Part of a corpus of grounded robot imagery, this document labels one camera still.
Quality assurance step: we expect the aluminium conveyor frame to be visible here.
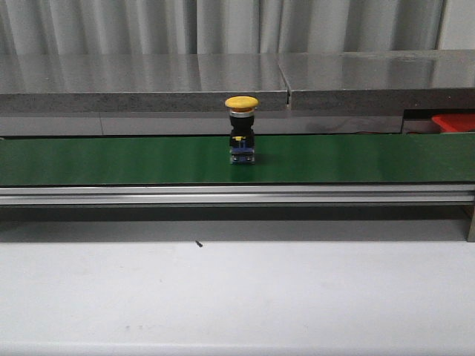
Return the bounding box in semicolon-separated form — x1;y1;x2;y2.
1;183;474;226

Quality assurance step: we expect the yellow push button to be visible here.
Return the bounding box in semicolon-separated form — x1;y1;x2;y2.
225;96;258;165

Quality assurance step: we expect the grey stone counter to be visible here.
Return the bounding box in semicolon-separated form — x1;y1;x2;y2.
1;50;474;136

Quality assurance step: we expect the green conveyor belt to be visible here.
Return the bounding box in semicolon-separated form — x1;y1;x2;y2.
1;133;474;186

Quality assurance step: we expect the white pleated curtain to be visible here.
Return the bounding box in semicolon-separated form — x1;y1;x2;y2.
1;1;445;55

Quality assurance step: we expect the red plastic bin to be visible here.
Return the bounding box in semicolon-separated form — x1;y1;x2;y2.
431;113;475;133

